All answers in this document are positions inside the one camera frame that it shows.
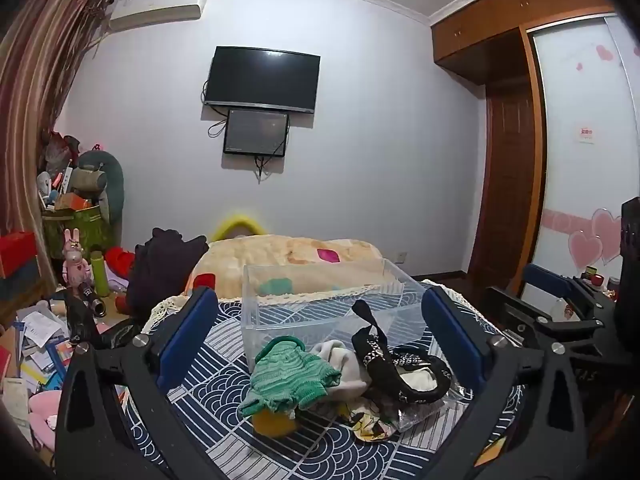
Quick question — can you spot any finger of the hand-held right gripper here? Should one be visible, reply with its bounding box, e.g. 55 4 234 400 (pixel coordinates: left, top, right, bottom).
482 286 626 357
522 263 621 319

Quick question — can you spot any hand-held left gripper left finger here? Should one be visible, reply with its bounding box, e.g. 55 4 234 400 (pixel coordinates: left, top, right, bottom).
54 286 221 480

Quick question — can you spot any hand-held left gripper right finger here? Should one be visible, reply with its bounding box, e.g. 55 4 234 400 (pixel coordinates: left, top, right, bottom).
421 284 588 480

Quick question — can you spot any black patterned fabric band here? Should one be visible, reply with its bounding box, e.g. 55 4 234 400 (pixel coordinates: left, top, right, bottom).
351 299 452 403

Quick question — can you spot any shiny plastic packet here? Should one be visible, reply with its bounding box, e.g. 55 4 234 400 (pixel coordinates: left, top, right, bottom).
394 385 451 433

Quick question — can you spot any green knitted cloth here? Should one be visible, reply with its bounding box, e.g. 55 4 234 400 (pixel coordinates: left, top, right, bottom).
237 337 343 418

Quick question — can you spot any clear plastic box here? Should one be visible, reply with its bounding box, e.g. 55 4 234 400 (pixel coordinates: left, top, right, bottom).
242 258 441 363

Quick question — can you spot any white soft cloth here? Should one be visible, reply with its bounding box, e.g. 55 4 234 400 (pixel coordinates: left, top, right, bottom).
312 340 372 403

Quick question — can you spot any floral scrunchie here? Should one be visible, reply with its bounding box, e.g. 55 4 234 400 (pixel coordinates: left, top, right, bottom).
344 402 401 442

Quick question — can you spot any yellow green sponge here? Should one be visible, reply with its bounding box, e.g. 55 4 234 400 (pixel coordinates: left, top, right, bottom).
252 407 301 436

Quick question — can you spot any cream crochet cloth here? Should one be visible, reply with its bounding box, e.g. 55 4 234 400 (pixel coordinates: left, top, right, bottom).
142 280 501 333

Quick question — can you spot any red jar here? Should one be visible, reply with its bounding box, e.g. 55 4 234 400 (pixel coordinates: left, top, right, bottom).
582 265 608 289

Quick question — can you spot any dark purple clothing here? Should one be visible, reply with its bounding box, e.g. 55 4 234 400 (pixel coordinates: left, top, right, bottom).
125 227 210 322

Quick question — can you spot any brown wooden door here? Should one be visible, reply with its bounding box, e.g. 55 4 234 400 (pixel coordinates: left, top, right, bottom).
470 85 546 281

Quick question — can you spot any red plush cloth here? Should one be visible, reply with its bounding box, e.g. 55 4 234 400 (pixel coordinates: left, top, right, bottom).
104 246 136 276

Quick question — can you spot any green bottle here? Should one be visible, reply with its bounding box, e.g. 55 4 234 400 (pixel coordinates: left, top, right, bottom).
90 250 111 297

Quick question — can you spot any black metal tube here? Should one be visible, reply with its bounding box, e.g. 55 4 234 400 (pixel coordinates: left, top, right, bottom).
77 282 106 318

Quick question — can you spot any yellow plush item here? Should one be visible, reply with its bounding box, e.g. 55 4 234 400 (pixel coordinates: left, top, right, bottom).
210 212 266 241

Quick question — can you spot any beige fleece blanket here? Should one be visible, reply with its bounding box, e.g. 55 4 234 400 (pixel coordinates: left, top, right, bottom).
182 235 416 302

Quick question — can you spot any pink rabbit toy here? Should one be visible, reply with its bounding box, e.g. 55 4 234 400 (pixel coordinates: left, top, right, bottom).
62 228 95 288

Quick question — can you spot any blue white patterned tablecloth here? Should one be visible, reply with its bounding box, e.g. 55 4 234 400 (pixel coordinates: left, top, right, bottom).
120 280 526 480

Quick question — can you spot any green storage bag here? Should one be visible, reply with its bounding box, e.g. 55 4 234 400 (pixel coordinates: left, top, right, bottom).
42 205 113 261

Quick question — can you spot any pile of papers and books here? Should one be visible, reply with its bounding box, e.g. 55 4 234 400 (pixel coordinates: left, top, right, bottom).
0 300 76 401

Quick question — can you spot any white sliding wardrobe door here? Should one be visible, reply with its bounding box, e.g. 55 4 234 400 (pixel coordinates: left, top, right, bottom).
520 15 640 301

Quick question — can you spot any pink plush slipper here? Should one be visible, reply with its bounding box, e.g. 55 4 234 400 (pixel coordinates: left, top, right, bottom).
27 390 63 448

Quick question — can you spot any grey-green curved pillow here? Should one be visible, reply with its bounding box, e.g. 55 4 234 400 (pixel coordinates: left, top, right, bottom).
77 149 125 223

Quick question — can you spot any grey box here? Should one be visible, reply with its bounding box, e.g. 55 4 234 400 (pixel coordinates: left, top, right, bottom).
0 260 43 302

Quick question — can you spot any red box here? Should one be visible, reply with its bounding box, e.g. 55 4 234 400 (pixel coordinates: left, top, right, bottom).
0 231 38 278

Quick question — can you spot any pile of household clutter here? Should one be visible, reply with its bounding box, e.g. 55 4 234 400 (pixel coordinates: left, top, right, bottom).
37 130 108 211

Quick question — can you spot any wooden overhead cabinet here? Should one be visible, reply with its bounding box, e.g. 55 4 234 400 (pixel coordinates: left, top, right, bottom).
430 0 618 86

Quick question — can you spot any striped brown curtain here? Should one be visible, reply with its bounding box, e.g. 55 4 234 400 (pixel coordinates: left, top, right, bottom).
0 0 113 241

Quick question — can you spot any white air conditioner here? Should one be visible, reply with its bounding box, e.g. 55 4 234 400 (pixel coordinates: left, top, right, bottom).
107 0 211 31

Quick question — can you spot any small black wall monitor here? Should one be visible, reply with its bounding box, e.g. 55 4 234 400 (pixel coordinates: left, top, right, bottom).
223 108 291 158

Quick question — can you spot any black wall television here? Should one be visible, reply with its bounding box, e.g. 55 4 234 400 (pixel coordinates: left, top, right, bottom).
202 46 322 115

